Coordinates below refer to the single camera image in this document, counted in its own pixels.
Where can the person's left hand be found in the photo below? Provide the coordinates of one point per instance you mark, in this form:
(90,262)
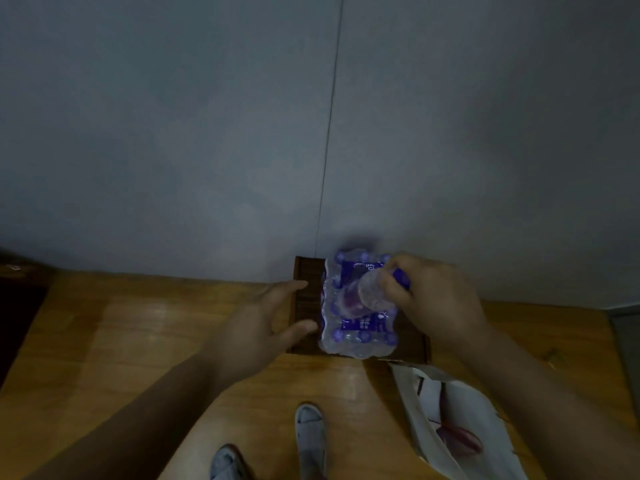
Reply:
(255,327)

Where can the person's right hand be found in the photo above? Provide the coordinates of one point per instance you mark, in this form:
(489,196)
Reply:
(440,299)

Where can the person's left thumb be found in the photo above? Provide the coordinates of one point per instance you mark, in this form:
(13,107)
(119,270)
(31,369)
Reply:
(300,333)

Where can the person's right fingers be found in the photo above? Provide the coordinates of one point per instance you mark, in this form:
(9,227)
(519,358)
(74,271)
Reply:
(395,287)

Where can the clear plastic water bottle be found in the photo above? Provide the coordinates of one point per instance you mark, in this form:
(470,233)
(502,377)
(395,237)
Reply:
(365,294)

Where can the person's left forearm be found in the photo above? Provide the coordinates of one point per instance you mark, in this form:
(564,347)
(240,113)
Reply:
(135,419)

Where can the person's right forearm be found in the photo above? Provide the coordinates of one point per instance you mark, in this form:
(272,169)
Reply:
(550,404)

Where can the shrink-wrapped pack of water bottles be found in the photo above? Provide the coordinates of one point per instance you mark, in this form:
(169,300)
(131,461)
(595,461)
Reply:
(357,307)

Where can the person's right grey slipper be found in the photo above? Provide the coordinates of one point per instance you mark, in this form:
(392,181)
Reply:
(311,439)

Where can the person's grey slipper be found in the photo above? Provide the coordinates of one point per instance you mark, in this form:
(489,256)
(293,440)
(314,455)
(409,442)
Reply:
(229,464)
(311,439)

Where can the person's left grey slipper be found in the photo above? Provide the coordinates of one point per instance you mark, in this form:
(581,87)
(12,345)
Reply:
(229,464)

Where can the person's left leg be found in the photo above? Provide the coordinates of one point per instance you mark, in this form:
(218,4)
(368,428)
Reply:
(200,444)

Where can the white paper bag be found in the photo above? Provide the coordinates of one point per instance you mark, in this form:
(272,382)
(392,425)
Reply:
(450,429)

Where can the dark wooden furniture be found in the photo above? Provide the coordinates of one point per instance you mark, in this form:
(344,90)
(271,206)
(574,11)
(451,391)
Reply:
(17,314)

